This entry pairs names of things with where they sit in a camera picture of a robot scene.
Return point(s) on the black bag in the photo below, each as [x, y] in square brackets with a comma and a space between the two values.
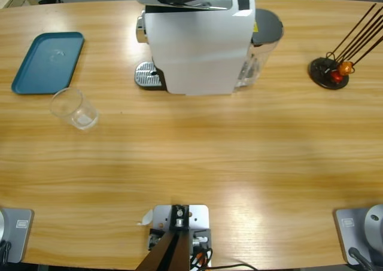
[51, 0]

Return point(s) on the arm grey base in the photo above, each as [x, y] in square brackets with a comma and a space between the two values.
[356, 232]
[18, 232]

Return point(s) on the white capsule coffee machine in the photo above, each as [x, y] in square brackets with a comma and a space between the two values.
[197, 52]

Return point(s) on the orange coffee capsule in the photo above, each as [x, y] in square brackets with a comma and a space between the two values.
[345, 68]

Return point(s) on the clear drinking glass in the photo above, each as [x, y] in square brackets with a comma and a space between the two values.
[74, 109]

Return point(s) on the red coffee capsule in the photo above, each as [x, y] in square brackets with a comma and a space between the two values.
[336, 76]

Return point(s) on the clear water tank black lid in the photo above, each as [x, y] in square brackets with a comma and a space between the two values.
[266, 25]

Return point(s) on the teal plastic tray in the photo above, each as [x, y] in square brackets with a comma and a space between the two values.
[45, 70]

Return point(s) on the white tape tag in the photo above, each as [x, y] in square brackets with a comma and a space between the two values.
[147, 218]

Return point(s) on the dark camera post with bracket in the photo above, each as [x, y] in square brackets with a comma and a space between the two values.
[176, 247]

